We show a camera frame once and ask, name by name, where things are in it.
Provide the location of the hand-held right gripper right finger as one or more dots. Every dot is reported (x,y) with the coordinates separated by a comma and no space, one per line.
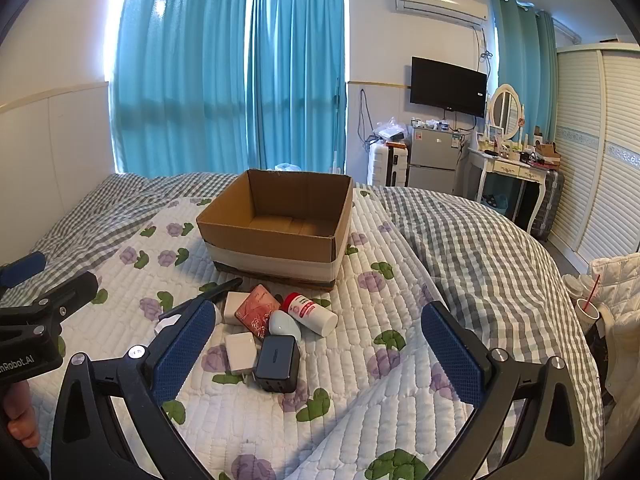
(452,355)

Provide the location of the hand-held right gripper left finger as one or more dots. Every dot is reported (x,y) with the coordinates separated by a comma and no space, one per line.
(184,352)

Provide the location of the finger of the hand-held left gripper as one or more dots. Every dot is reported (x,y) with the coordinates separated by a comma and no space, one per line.
(20,266)
(75,287)

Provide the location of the person's left hand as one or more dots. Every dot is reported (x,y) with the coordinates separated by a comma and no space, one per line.
(22,415)

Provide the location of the white plug charger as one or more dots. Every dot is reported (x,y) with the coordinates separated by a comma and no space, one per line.
(239,350)

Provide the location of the white square power adapter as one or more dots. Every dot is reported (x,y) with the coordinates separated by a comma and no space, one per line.
(233,308)

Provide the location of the black pen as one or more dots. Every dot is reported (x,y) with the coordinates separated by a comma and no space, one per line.
(226,287)

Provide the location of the red patterned small box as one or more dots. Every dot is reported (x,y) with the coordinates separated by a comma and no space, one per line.
(255,312)

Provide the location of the black plug charger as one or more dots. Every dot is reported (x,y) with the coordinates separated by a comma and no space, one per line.
(276,360)

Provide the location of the white floral quilt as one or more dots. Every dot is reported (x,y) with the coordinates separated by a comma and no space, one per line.
(360,310)

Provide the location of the white oval device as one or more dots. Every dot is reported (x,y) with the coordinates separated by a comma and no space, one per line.
(284,326)

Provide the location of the white bed headboard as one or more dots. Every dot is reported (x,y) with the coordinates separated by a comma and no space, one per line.
(55,150)

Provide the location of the open cardboard box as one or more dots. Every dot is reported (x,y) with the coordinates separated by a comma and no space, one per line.
(225,227)

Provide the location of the white bottle with red cap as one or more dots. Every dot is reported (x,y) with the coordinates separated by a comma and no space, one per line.
(315,316)

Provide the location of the cup with red straw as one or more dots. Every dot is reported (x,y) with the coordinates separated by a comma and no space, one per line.
(587,310)

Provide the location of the white quilted jacket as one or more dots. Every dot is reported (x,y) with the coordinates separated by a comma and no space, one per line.
(620,300)

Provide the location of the grey suitcase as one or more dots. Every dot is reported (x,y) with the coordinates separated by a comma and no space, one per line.
(547,205)

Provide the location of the white dressing table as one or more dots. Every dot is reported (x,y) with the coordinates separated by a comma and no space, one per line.
(505,167)

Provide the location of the silver small fridge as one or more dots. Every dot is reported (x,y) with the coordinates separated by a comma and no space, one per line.
(432,160)

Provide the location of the white suitcase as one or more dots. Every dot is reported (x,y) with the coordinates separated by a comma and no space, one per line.
(385,165)

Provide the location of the small brown cardboard box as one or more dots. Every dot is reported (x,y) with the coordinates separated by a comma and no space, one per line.
(549,152)

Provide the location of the clear plastic bag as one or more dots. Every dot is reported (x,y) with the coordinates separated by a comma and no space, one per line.
(390,130)

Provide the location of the blue curtain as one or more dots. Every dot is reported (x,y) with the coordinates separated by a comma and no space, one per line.
(525,70)
(175,70)
(297,75)

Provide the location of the white slatted wardrobe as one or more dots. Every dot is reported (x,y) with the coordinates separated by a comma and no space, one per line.
(595,160)

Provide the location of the oval white-framed mirror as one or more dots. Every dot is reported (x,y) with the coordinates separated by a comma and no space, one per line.
(506,110)

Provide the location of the white air conditioner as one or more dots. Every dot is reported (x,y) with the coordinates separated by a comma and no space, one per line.
(440,4)

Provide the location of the black wall television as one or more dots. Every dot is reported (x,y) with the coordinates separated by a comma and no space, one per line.
(447,85)

